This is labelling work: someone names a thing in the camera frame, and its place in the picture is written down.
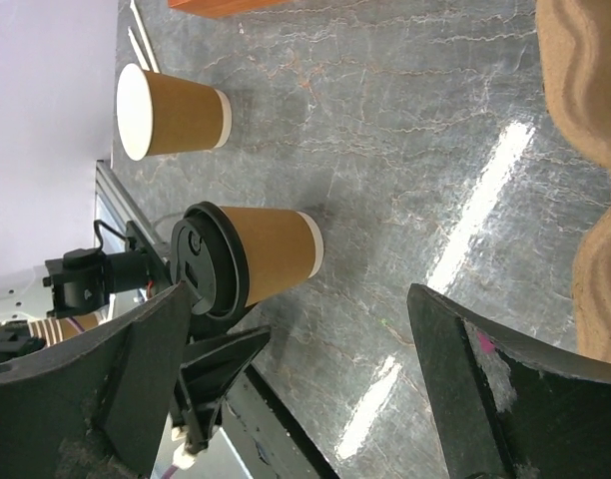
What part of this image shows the black plastic cup lid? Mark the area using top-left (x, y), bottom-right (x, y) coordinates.
top-left (171, 202), bottom-right (250, 324)

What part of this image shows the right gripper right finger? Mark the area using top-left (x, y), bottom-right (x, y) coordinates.
top-left (407, 283), bottom-right (611, 478)

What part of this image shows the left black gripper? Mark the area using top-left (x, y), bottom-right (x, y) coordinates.
top-left (170, 326), bottom-right (271, 454)

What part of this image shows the orange compartment tray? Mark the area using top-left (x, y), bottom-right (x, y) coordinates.
top-left (168, 0), bottom-right (284, 19)

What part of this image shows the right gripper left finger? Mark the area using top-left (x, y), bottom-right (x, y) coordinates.
top-left (0, 283), bottom-right (191, 478)

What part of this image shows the brown paper cup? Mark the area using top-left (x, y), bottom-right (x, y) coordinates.
top-left (222, 207), bottom-right (324, 306)
top-left (116, 64), bottom-right (233, 161)

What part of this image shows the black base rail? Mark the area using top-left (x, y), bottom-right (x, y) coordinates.
top-left (223, 365), bottom-right (338, 478)

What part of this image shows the cardboard cup carrier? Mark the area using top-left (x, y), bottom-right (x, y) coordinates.
top-left (536, 1), bottom-right (611, 363)

